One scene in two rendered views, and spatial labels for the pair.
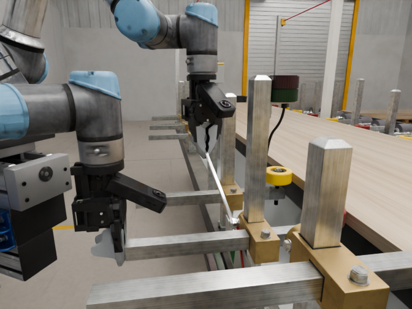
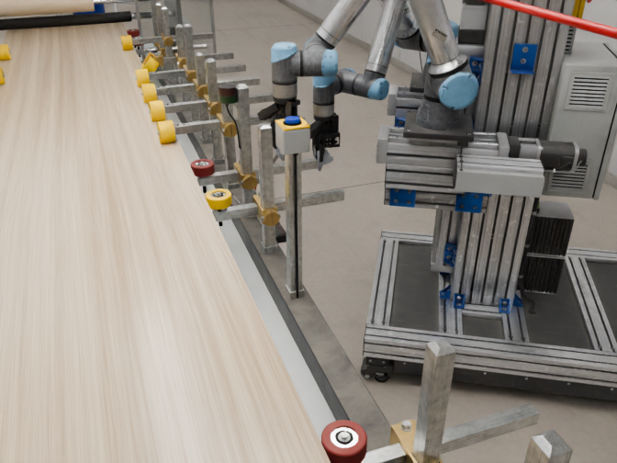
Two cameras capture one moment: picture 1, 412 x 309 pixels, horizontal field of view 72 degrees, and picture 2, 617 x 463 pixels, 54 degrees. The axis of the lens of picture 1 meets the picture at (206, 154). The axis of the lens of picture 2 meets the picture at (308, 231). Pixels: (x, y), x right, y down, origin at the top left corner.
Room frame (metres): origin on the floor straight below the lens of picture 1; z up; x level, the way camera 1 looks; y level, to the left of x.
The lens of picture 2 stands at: (2.50, -0.25, 1.74)
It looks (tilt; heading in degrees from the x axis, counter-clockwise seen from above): 30 degrees down; 169
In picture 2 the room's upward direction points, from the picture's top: straight up
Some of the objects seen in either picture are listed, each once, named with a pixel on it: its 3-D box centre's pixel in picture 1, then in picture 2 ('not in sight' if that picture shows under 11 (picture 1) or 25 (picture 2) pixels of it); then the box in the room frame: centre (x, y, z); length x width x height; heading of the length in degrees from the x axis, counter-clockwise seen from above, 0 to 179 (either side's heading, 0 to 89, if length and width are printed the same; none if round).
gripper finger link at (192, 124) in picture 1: (197, 124); not in sight; (0.70, 0.02, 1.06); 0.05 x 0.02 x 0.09; 119
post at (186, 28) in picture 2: not in sight; (192, 76); (-0.42, -0.26, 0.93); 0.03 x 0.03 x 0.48; 9
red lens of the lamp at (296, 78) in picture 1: (282, 81); (228, 89); (0.58, -0.15, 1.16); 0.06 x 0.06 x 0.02
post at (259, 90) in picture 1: (254, 191); (245, 154); (0.57, -0.10, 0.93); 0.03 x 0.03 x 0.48; 9
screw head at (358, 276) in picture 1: (358, 274); not in sight; (0.25, -0.16, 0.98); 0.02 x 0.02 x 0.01
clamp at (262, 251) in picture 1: (257, 233); (244, 175); (0.55, -0.11, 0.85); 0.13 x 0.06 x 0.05; 9
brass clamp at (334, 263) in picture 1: (327, 267); (227, 125); (0.30, -0.15, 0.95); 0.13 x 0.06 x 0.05; 9
